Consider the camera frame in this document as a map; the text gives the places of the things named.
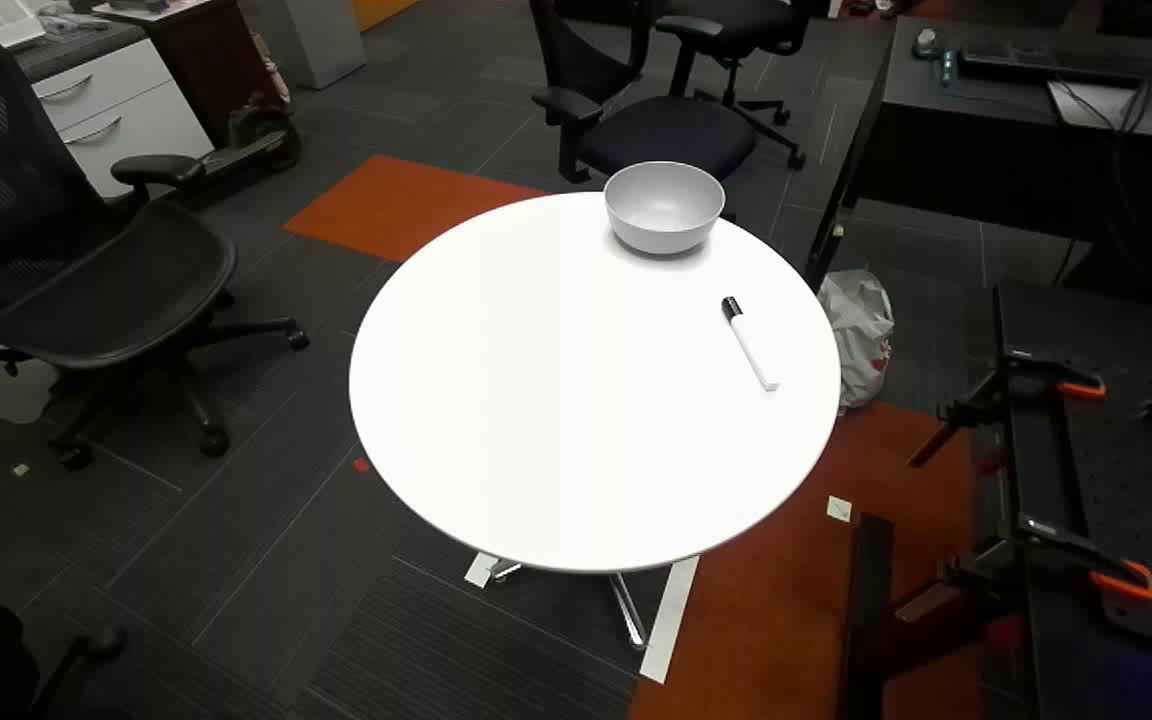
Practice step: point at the white marker with black cap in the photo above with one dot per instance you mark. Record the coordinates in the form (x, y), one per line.
(748, 348)

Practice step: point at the grey metal bowl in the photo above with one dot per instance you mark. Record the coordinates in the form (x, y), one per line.
(661, 206)

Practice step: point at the black padded office chair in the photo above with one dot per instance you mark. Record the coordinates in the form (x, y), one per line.
(661, 129)

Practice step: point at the white metal table base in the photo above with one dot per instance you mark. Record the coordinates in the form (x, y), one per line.
(669, 623)

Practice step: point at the white plastic bag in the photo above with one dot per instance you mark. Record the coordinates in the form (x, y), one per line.
(858, 324)

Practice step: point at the small white floor scrap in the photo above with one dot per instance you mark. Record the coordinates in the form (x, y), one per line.
(841, 510)

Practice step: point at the black office chair with star base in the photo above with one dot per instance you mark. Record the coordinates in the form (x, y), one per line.
(737, 25)

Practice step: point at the black scooter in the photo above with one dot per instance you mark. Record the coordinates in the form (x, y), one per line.
(248, 142)

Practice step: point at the grey filing cabinet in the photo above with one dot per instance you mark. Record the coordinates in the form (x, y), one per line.
(308, 37)

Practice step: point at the grey computer mouse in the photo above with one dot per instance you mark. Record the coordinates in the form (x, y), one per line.
(924, 43)

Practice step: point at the black mesh office chair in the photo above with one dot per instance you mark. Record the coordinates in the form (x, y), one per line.
(110, 287)

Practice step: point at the black office desk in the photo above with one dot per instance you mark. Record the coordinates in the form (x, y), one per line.
(1002, 147)

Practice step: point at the white drawer cabinet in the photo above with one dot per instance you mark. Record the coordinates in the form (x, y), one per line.
(118, 109)

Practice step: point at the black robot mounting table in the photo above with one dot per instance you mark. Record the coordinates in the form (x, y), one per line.
(1111, 533)

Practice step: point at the black computer keyboard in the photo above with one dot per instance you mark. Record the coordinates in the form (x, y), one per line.
(1051, 60)

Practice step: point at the black upright support post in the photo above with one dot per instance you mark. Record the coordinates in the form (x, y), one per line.
(867, 614)

